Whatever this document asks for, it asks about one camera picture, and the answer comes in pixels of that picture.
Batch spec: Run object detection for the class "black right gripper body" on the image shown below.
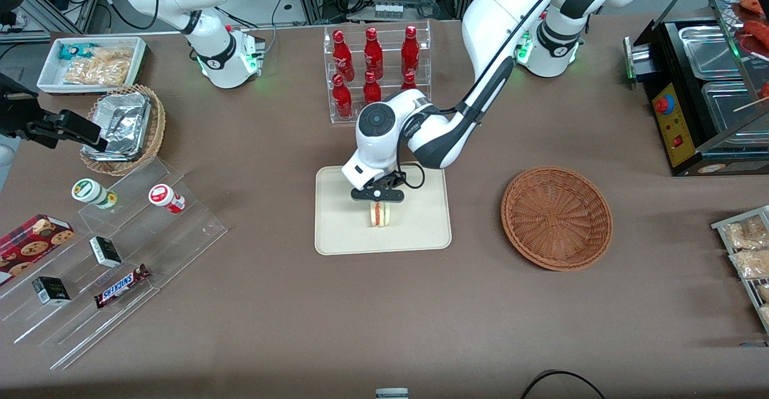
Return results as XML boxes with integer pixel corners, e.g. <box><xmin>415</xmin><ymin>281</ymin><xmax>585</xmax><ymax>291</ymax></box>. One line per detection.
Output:
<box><xmin>0</xmin><ymin>73</ymin><xmax>43</xmax><ymax>140</ymax></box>

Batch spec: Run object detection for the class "triangular sandwich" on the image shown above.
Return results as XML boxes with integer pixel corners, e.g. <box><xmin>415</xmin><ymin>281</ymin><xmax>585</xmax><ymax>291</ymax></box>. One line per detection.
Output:
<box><xmin>368</xmin><ymin>201</ymin><xmax>393</xmax><ymax>228</ymax></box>

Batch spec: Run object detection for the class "cream plastic tray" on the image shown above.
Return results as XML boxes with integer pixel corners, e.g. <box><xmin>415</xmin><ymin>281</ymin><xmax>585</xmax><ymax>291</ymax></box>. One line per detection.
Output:
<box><xmin>314</xmin><ymin>163</ymin><xmax>453</xmax><ymax>257</ymax></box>

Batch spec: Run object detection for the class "light wicker basket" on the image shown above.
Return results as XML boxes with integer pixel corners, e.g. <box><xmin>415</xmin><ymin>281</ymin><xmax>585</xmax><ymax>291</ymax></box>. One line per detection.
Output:
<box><xmin>79</xmin><ymin>84</ymin><xmax>167</xmax><ymax>177</ymax></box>

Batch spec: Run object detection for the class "brown wicker basket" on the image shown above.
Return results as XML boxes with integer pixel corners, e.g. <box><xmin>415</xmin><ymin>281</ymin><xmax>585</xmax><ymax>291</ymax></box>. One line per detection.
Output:
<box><xmin>500</xmin><ymin>166</ymin><xmax>614</xmax><ymax>272</ymax></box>

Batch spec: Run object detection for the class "tray of packaged snacks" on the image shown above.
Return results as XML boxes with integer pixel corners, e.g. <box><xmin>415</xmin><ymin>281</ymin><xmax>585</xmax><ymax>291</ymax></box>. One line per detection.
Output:
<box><xmin>711</xmin><ymin>205</ymin><xmax>769</xmax><ymax>335</ymax></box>

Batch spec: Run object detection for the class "silver foil container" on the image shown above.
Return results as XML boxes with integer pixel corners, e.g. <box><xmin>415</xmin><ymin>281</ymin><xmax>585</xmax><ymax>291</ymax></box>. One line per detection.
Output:
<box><xmin>83</xmin><ymin>92</ymin><xmax>152</xmax><ymax>162</ymax></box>

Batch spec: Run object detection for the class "white rectangular snack bin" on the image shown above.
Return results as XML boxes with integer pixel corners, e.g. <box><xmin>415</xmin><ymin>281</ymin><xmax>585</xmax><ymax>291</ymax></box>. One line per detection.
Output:
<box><xmin>37</xmin><ymin>36</ymin><xmax>148</xmax><ymax>96</ymax></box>

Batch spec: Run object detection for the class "green lidded white cup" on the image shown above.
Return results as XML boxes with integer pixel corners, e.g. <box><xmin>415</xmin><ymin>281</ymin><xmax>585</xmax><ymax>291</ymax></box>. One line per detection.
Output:
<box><xmin>71</xmin><ymin>178</ymin><xmax>118</xmax><ymax>210</ymax></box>

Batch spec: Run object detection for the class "clear bag of crackers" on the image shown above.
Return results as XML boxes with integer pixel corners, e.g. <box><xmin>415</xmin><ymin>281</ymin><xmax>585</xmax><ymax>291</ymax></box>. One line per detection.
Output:
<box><xmin>62</xmin><ymin>47</ymin><xmax>134</xmax><ymax>87</ymax></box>

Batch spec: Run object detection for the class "clear acrylic bottle rack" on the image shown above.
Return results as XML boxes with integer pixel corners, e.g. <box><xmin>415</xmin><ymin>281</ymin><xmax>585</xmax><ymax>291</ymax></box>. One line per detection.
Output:
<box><xmin>323</xmin><ymin>20</ymin><xmax>433</xmax><ymax>125</ymax></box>

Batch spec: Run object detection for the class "teal snack packet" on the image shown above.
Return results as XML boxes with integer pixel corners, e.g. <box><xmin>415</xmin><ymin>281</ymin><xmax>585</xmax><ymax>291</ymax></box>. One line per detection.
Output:
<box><xmin>58</xmin><ymin>43</ymin><xmax>98</xmax><ymax>61</ymax></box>

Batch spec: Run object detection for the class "red lidded white cup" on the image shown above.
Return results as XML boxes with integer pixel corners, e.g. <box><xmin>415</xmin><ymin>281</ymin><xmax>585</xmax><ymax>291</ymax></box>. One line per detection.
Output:
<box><xmin>148</xmin><ymin>184</ymin><xmax>186</xmax><ymax>214</ymax></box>

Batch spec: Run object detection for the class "small dark green box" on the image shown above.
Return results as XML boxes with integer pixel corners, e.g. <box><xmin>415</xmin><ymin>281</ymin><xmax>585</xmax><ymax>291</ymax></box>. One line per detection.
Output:
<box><xmin>31</xmin><ymin>276</ymin><xmax>71</xmax><ymax>306</ymax></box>
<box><xmin>88</xmin><ymin>236</ymin><xmax>123</xmax><ymax>269</ymax></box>

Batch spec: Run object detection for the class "clear acrylic stepped shelf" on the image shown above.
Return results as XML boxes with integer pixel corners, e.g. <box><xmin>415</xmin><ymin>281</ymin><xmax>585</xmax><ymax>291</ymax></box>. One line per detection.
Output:
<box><xmin>0</xmin><ymin>157</ymin><xmax>229</xmax><ymax>371</ymax></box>

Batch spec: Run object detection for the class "red cookie box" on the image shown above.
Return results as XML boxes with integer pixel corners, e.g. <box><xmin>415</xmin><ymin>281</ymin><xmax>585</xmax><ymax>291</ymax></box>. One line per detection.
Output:
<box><xmin>0</xmin><ymin>213</ymin><xmax>75</xmax><ymax>287</ymax></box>

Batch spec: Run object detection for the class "Snickers chocolate bar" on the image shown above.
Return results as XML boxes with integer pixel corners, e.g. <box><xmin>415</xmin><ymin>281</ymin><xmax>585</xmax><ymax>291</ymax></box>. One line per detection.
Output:
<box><xmin>94</xmin><ymin>264</ymin><xmax>151</xmax><ymax>309</ymax></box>

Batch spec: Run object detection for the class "black food warmer cabinet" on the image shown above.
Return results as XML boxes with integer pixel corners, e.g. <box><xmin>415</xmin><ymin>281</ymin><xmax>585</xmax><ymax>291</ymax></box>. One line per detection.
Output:
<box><xmin>622</xmin><ymin>0</ymin><xmax>769</xmax><ymax>177</ymax></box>

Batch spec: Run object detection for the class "clear bag of pastry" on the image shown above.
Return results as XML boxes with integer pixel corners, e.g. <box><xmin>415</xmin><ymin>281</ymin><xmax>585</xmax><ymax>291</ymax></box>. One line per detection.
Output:
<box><xmin>723</xmin><ymin>215</ymin><xmax>769</xmax><ymax>251</ymax></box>
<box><xmin>729</xmin><ymin>249</ymin><xmax>769</xmax><ymax>280</ymax></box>

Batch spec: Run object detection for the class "red skewered sausage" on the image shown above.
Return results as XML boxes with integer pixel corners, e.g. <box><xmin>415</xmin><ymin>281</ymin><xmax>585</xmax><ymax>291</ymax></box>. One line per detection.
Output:
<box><xmin>743</xmin><ymin>19</ymin><xmax>769</xmax><ymax>58</ymax></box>

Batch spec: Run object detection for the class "black cable loop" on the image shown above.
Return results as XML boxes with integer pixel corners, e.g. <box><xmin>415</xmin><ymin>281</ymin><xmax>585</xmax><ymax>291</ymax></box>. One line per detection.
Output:
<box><xmin>519</xmin><ymin>370</ymin><xmax>608</xmax><ymax>399</ymax></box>

